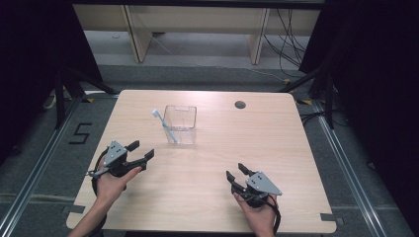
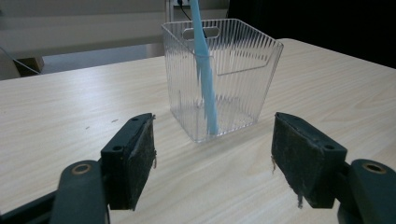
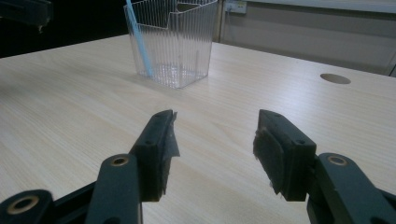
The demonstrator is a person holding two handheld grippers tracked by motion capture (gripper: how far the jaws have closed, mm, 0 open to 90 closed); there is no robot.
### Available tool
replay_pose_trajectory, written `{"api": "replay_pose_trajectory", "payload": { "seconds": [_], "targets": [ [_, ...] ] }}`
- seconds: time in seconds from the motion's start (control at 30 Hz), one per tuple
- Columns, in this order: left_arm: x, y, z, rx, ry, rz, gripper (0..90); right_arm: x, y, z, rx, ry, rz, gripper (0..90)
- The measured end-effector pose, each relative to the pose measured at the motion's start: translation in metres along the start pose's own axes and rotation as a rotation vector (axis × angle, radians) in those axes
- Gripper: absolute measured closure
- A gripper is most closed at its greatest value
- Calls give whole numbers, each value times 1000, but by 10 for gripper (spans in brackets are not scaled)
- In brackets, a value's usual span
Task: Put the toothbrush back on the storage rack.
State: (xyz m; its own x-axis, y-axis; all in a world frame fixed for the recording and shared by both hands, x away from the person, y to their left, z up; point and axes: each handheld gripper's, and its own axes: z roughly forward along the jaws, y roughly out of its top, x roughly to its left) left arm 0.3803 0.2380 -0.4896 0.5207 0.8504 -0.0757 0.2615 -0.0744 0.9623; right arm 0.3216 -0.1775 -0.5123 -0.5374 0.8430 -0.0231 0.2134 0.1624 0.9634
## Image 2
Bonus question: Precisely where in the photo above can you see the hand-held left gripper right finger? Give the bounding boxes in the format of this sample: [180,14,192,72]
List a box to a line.
[270,111,348,210]

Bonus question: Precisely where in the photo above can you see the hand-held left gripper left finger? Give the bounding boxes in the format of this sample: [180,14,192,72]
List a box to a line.
[100,112,157,211]

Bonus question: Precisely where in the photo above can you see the clear ribbed plastic container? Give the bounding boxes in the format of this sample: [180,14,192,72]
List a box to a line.
[161,18,285,144]

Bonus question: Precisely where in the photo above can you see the light blue toothbrush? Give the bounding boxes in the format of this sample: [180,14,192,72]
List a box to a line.
[189,0,219,136]

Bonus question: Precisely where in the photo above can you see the dark curtain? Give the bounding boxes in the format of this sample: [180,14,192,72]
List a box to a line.
[227,0,396,70]

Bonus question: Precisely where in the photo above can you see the bundle of black cables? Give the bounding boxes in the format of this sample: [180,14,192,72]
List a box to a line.
[177,0,195,22]

